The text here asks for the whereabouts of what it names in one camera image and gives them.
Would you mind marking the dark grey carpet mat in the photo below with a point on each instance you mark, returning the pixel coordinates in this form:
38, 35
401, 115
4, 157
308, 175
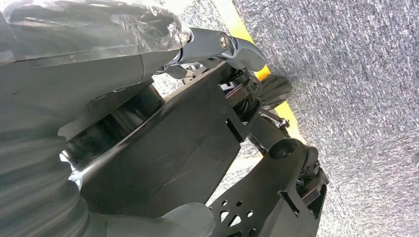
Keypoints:
360, 98

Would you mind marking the clear plastic film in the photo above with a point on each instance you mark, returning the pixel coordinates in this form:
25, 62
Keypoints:
82, 29

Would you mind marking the yellow floor tape mark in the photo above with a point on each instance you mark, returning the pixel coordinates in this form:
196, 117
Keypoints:
239, 19

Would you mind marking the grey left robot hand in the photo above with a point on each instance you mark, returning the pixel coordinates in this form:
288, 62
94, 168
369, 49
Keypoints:
82, 85

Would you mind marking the black robot shin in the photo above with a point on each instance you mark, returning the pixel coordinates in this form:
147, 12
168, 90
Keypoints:
271, 189

